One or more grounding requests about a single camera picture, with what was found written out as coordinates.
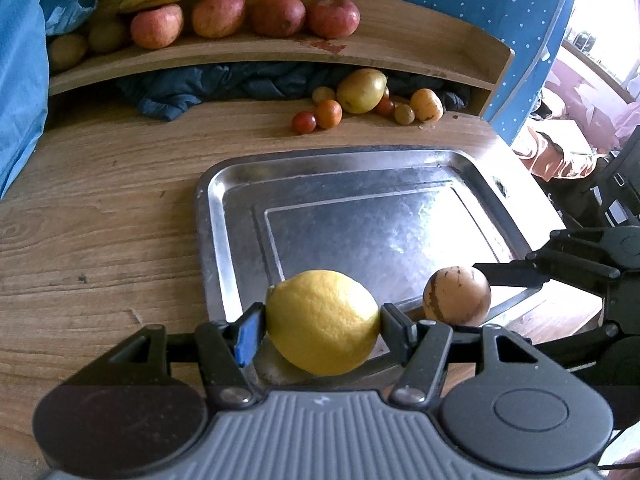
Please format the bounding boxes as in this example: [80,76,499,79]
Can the window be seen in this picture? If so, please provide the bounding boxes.
[562,0,640,86]

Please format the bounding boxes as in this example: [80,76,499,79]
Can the yellow-orange pepino melon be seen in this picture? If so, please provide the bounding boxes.
[409,88,445,123]

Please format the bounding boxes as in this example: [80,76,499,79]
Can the metal tray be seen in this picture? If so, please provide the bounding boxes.
[196,146,551,388]

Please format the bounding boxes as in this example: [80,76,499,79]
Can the peach cloth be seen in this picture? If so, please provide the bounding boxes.
[512,122,608,183]

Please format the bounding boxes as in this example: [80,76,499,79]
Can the blue white-dotted cloth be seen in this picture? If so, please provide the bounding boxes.
[320,0,583,146]

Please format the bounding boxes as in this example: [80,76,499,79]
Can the orange tomato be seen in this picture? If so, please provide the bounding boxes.
[315,100,343,130]

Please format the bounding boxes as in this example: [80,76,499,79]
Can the round striped pepino melon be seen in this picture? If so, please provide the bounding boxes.
[422,266,492,326]

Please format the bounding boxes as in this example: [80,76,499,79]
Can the yellow lemon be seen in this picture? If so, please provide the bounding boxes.
[265,269,382,377]

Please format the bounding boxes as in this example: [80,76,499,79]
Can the red apple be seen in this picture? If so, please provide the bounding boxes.
[130,4,184,50]
[250,0,307,38]
[307,0,361,39]
[192,0,246,39]

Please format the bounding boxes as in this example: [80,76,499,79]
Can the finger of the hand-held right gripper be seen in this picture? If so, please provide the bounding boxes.
[474,227,622,295]
[532,322,623,361]

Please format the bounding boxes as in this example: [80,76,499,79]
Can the wooden shelf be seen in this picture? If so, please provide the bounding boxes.
[47,0,516,118]

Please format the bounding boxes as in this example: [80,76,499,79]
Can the red cherry tomato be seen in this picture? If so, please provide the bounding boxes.
[292,111,318,135]

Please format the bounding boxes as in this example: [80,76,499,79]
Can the purple blanket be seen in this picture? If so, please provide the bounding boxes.
[542,52,640,151]

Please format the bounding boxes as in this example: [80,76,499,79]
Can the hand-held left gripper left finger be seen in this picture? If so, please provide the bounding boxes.
[90,302,266,408]

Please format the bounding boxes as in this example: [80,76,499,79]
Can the dark blue cloth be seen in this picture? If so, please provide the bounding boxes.
[116,62,473,122]

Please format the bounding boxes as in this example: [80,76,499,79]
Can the light blue cloth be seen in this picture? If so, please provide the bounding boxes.
[0,0,56,201]

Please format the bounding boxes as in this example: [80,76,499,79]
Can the yellow-green mango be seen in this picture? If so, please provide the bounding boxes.
[336,68,388,115]

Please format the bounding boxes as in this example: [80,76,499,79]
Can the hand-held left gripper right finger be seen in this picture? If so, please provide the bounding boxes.
[382,304,561,407]

